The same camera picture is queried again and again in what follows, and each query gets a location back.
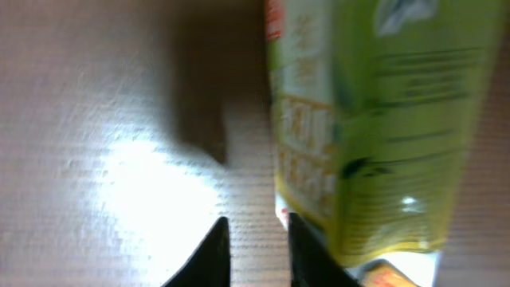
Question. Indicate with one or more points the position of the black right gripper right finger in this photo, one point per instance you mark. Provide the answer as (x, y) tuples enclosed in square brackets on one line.
[(311, 265)]

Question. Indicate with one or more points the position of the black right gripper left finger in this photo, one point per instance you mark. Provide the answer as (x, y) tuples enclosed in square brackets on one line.
[(209, 265)]

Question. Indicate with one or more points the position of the green snack box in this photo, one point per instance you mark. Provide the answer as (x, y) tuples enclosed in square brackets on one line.
[(374, 103)]

